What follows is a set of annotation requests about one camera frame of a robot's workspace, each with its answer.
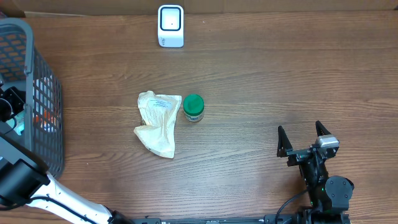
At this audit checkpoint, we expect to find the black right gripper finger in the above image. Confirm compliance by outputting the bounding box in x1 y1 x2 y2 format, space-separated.
315 120 331 136
277 126 293 157

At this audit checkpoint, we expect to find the green lid jar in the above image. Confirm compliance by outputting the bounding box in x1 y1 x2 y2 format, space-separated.
183 94 205 122

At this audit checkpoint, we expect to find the beige plastic bag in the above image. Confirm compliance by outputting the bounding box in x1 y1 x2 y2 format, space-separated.
134 91 182 159

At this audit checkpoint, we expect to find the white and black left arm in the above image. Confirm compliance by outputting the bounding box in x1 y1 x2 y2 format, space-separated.
1 133 133 223

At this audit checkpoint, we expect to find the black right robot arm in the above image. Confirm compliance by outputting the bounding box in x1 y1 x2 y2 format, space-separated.
274 121 354 224

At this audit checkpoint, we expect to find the white barcode scanner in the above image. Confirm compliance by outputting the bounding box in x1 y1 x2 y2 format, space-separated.
157 4 184 48

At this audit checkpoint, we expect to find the teal wipes packet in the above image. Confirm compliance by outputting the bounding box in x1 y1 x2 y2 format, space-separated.
13 110 25 136

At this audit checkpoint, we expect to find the grey plastic mesh basket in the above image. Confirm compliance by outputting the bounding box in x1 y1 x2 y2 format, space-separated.
1 18 65 178

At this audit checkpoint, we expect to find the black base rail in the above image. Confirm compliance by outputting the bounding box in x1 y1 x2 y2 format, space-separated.
131 214 351 224

